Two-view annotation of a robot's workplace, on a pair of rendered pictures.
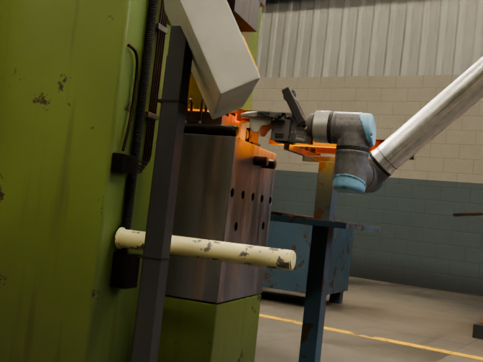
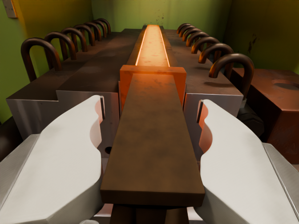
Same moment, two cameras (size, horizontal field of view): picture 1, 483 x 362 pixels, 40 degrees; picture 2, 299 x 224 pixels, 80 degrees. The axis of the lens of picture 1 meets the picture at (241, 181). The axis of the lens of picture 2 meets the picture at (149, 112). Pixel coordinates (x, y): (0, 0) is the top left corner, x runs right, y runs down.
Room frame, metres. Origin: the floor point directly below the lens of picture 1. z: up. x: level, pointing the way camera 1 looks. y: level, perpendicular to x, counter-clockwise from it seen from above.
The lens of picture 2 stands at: (1.87, -0.10, 1.05)
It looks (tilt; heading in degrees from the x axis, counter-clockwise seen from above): 31 degrees down; 70
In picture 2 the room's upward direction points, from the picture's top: 2 degrees clockwise
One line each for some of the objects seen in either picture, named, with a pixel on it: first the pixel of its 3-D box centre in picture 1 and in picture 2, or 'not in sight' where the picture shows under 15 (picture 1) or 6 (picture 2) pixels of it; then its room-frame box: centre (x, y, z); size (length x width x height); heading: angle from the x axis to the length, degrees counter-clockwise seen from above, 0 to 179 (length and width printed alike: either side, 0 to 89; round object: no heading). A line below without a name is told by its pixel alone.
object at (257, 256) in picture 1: (203, 248); not in sight; (1.54, 0.07, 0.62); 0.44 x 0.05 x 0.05; 70
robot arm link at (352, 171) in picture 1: (351, 170); not in sight; (1.81, -0.30, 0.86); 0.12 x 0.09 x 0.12; 152
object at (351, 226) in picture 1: (323, 223); not in sight; (2.36, -0.31, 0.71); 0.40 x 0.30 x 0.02; 152
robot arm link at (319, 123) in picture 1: (322, 126); not in sight; (1.83, -0.21, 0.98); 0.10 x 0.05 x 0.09; 160
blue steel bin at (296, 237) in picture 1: (275, 257); not in sight; (6.13, -0.39, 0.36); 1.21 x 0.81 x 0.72; 65
